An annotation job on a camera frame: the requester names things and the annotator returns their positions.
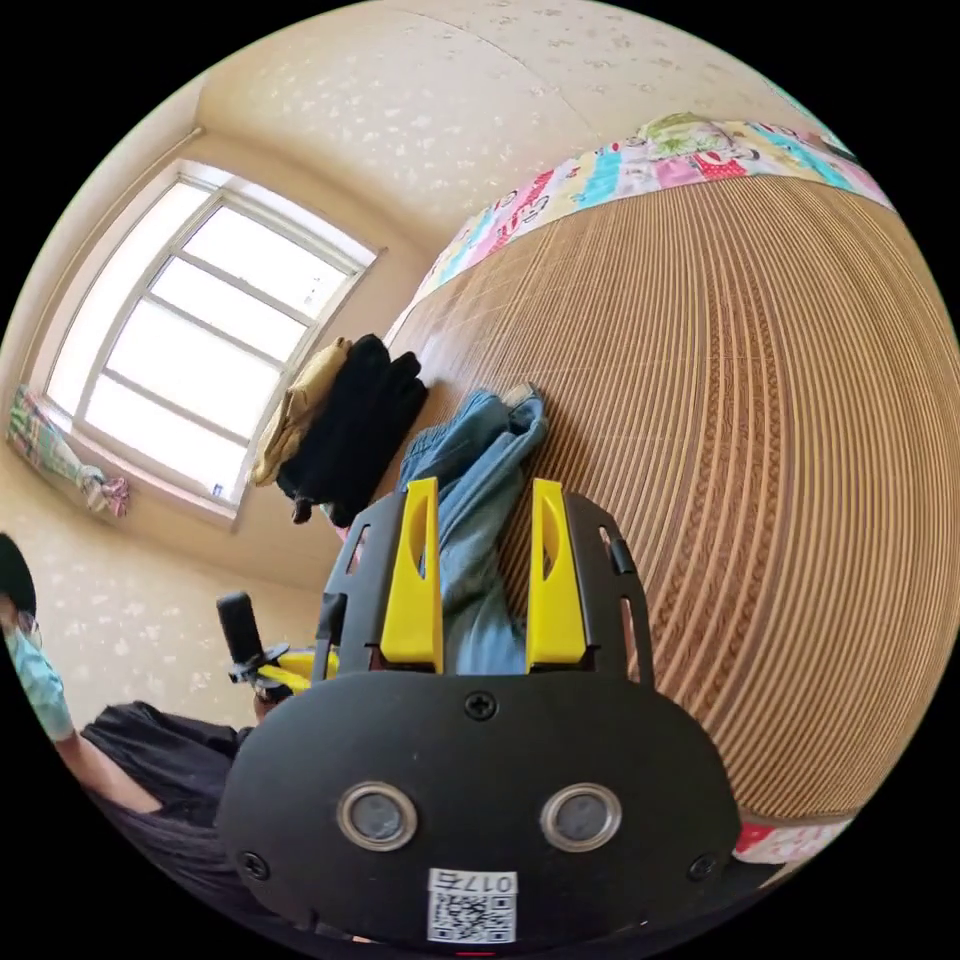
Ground blue jeans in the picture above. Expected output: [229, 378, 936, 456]
[395, 383, 550, 676]

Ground window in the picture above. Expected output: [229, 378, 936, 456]
[43, 159, 381, 528]

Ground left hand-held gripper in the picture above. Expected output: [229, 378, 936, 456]
[229, 641, 340, 705]

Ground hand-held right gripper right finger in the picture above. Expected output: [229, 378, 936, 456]
[525, 479, 588, 672]

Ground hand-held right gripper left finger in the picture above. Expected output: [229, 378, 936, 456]
[380, 477, 445, 671]

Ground bed with woven mat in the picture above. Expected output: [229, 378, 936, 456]
[341, 112, 920, 865]

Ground plaid curtain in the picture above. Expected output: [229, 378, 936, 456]
[5, 383, 131, 519]

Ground pile of clothes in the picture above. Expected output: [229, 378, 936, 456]
[248, 334, 430, 529]

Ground person's body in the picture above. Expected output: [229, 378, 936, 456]
[0, 532, 301, 931]

